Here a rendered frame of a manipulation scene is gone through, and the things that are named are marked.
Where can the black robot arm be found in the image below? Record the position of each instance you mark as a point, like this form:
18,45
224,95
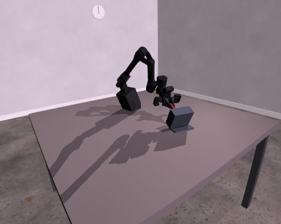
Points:
159,84

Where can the grey sloped panel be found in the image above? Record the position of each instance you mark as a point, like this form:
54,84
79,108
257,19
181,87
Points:
178,119

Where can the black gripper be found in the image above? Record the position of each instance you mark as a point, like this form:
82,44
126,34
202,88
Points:
166,100

